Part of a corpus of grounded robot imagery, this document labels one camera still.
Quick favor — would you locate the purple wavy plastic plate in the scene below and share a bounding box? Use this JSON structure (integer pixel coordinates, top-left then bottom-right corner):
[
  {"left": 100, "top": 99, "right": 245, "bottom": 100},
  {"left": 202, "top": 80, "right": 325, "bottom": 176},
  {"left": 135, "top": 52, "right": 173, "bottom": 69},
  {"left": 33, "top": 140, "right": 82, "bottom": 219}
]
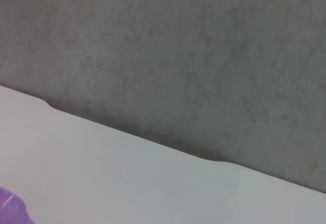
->
[{"left": 0, "top": 186, "right": 35, "bottom": 224}]

